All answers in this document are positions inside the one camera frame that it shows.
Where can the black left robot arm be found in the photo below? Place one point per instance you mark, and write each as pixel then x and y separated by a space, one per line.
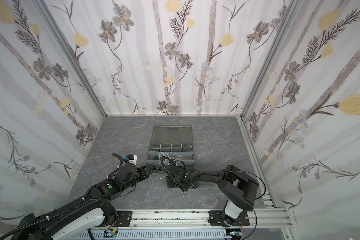
pixel 93 209

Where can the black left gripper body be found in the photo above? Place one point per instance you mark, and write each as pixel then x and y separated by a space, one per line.
pixel 147 171

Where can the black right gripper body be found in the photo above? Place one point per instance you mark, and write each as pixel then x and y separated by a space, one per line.
pixel 172 180

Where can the green transparent compartment box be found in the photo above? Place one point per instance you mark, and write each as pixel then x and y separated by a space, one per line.
pixel 172 141

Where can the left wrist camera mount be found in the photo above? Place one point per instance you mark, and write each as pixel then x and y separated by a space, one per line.
pixel 132 159

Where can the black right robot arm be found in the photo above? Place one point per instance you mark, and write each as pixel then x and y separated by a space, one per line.
pixel 239 187

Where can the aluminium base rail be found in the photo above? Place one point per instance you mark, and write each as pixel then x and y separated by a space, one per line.
pixel 269 223

